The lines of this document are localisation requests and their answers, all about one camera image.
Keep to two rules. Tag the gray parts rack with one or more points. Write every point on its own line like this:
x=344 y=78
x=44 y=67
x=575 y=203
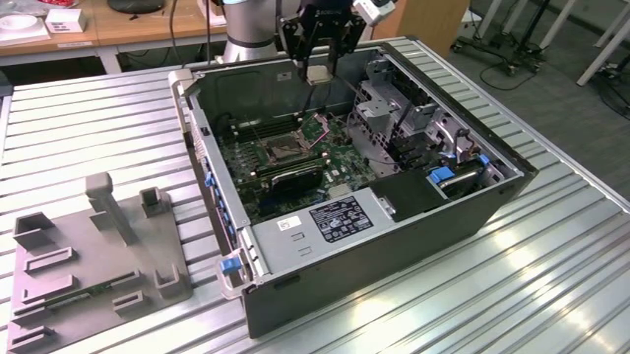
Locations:
x=97 y=265

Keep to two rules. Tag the green motherboard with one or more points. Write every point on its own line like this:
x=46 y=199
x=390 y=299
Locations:
x=344 y=155

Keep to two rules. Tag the wooden desk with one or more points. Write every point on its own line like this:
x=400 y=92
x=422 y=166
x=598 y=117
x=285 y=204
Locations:
x=128 y=29

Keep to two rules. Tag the white bowl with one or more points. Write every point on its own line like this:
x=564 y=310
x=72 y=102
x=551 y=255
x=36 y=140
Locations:
x=18 y=26

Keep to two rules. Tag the black wheeled stand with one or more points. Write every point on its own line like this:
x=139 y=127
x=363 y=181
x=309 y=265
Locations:
x=522 y=51

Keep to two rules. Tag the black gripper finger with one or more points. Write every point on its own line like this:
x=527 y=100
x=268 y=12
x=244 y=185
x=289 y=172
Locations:
x=289 y=37
x=351 y=37

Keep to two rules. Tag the thin metal locking lever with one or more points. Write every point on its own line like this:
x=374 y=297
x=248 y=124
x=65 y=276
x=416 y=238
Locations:
x=259 y=144

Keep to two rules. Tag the black drive bay cover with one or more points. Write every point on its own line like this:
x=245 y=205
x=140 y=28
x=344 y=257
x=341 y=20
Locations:
x=403 y=195

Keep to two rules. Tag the green RAM stick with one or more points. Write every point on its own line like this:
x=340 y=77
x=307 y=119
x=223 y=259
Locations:
x=79 y=295

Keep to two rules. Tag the blue case latch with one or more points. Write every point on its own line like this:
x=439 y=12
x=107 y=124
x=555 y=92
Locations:
x=228 y=266

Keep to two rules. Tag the small blue clip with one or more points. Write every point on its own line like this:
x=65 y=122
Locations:
x=480 y=160

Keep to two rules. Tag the white table frame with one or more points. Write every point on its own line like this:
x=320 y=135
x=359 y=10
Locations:
x=598 y=51

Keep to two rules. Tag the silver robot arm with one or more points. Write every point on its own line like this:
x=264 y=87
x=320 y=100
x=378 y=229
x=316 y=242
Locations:
x=245 y=29

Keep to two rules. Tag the black graphics card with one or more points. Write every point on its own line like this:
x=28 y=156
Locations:
x=295 y=182

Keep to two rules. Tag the CPU socket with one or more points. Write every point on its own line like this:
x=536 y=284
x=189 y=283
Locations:
x=285 y=147

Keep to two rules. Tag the blue disk carrier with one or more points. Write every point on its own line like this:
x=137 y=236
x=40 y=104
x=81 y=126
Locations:
x=440 y=174

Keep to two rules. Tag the wooden cabinet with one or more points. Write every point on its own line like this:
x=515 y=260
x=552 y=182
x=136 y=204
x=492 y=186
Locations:
x=428 y=22

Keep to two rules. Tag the gray power supply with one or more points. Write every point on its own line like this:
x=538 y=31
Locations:
x=285 y=250

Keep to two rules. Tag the black round object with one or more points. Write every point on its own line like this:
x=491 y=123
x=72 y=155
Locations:
x=135 y=4

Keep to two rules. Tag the black open PC case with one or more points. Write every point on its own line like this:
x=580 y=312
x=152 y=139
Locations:
x=368 y=280

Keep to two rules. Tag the red packet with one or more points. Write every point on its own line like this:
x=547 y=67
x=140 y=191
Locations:
x=61 y=2

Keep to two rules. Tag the silver square CPU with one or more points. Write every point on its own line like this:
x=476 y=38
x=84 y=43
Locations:
x=316 y=75

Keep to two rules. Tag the small white box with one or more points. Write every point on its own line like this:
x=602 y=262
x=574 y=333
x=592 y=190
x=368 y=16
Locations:
x=65 y=18

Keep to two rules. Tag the gray metal drive cage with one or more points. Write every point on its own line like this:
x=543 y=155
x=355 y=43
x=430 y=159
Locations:
x=379 y=110

